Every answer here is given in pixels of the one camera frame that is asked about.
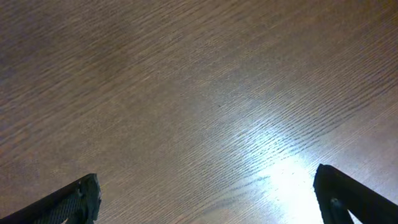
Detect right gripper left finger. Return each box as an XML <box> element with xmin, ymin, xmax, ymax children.
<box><xmin>1</xmin><ymin>174</ymin><xmax>101</xmax><ymax>224</ymax></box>

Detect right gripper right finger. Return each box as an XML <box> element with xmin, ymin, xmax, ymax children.
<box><xmin>313</xmin><ymin>164</ymin><xmax>397</xmax><ymax>224</ymax></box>

